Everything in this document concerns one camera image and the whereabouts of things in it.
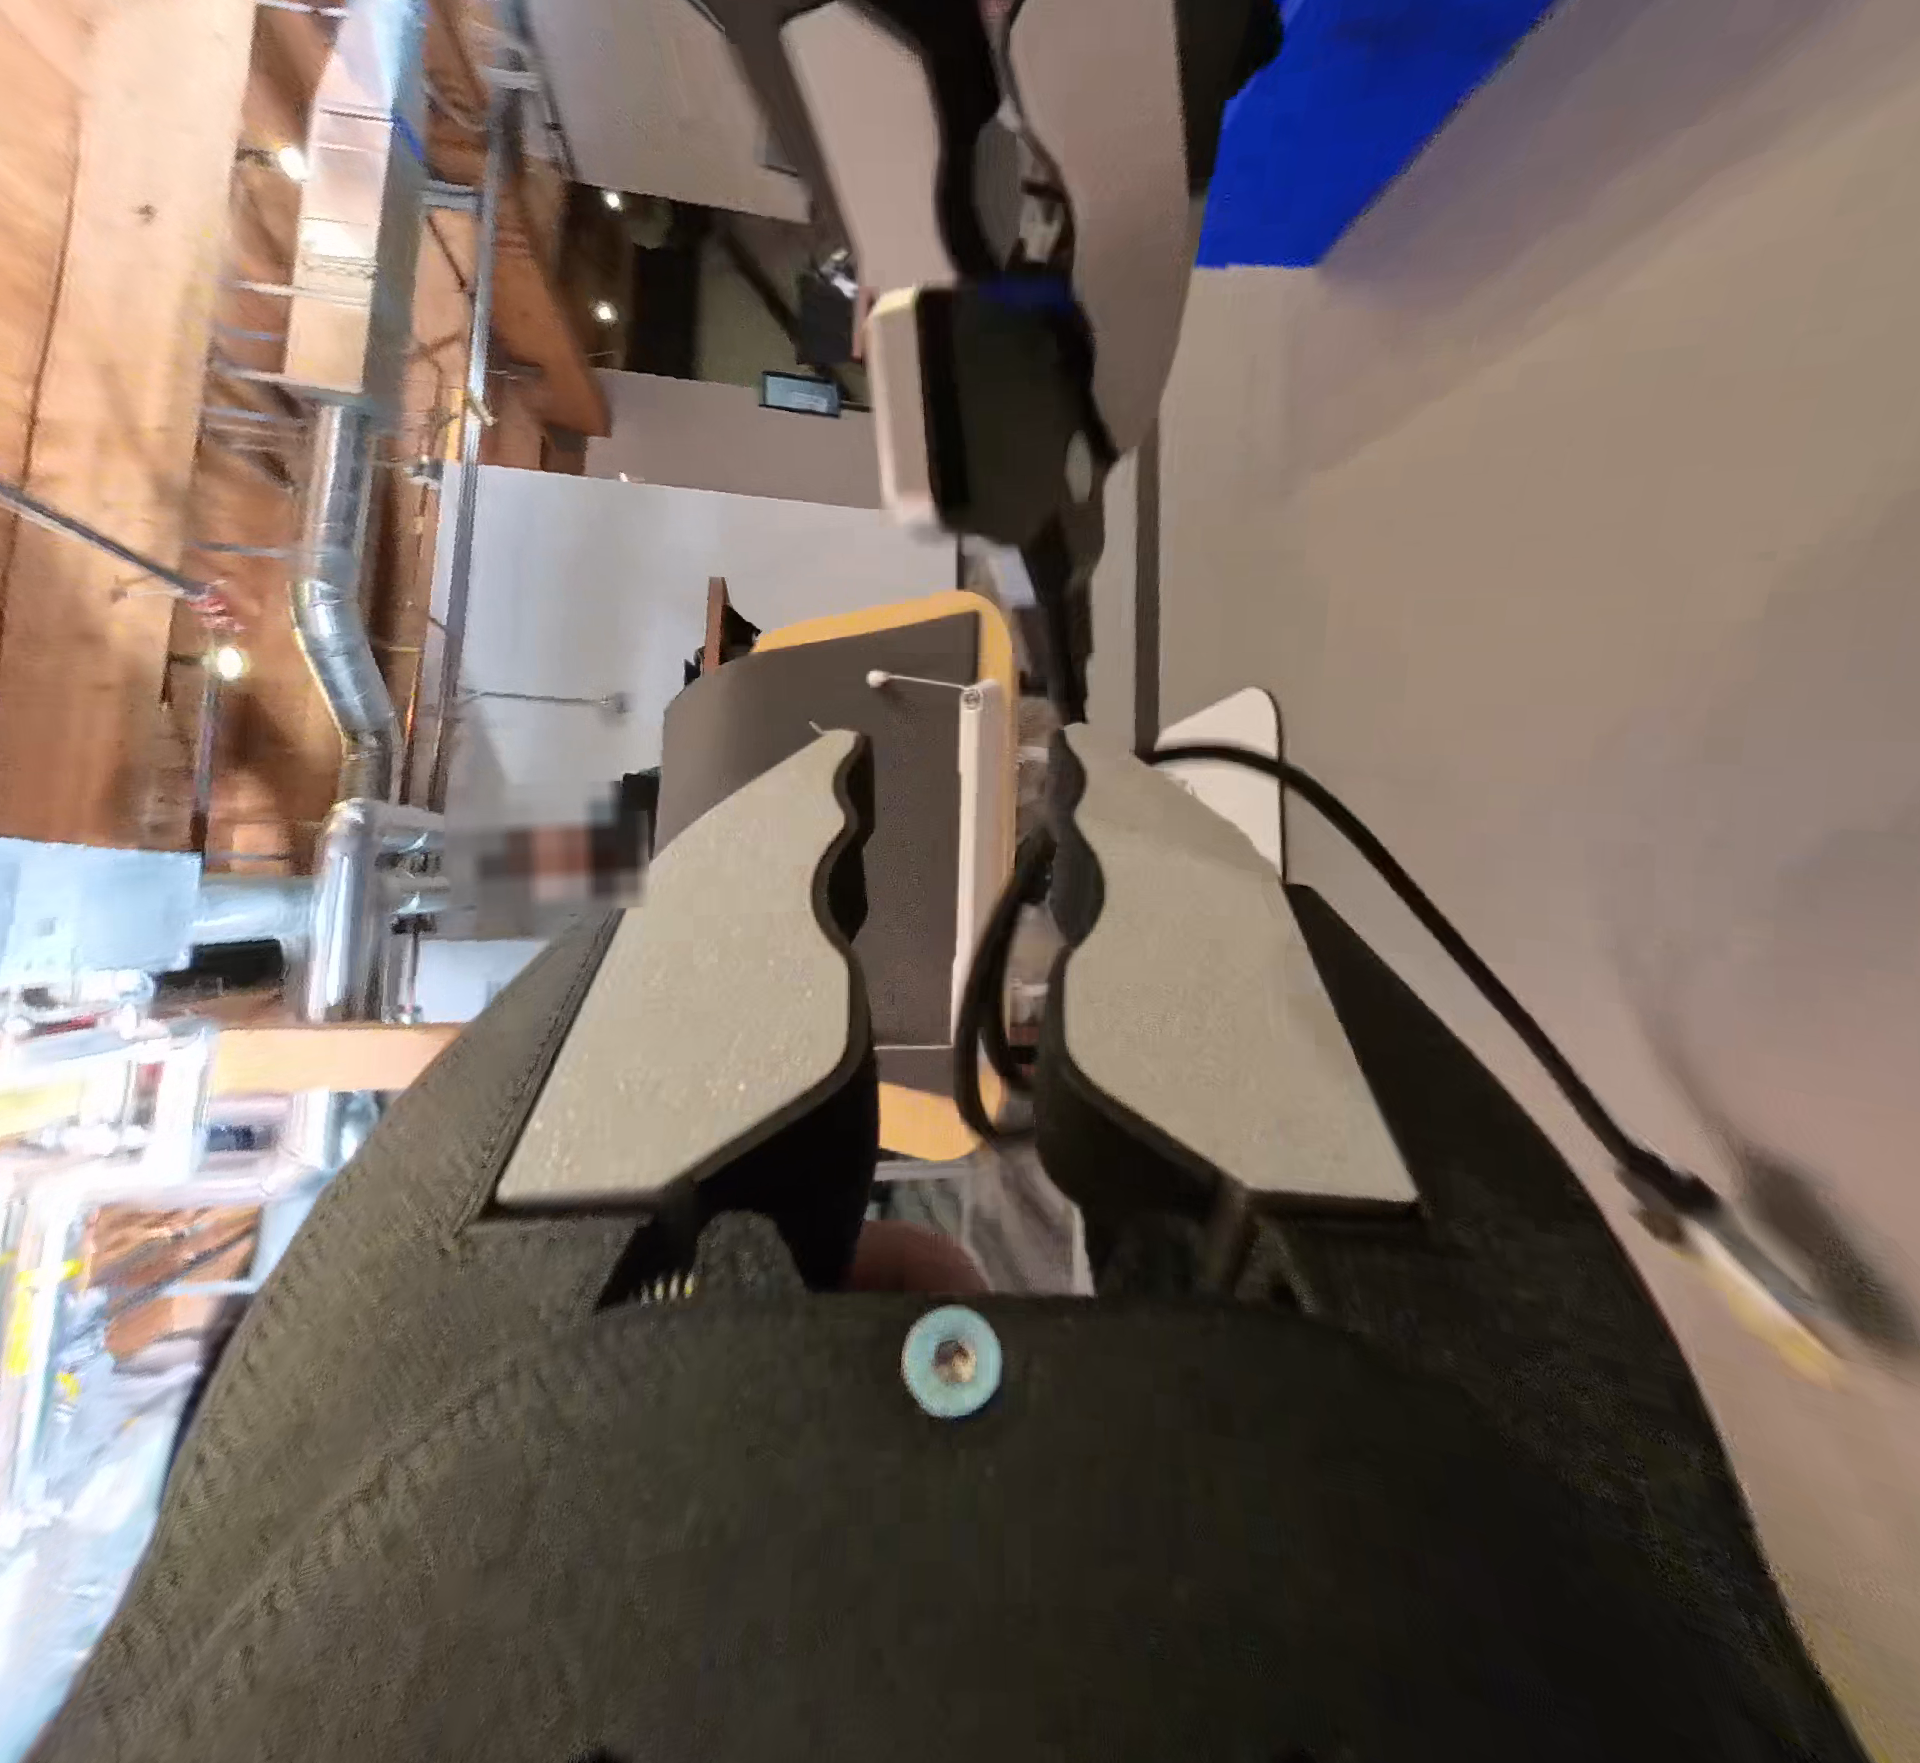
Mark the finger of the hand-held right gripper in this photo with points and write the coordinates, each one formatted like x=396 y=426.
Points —
x=1126 y=144
x=869 y=144

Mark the grey panel with wooden edge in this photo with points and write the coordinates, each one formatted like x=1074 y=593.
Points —
x=782 y=698

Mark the wooden rail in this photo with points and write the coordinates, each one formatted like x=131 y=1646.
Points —
x=330 y=1057

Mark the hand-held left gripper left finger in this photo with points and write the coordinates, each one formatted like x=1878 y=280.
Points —
x=705 y=1028

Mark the blue plastic bin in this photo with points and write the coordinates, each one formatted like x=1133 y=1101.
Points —
x=1425 y=23

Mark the silver metal duct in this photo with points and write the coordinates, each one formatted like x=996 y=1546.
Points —
x=353 y=519

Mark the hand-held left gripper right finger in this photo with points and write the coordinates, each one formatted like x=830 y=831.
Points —
x=1200 y=1028

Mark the small wall screen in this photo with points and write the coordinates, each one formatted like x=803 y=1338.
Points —
x=799 y=395

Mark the brown wooden board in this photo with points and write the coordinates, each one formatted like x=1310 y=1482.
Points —
x=721 y=617

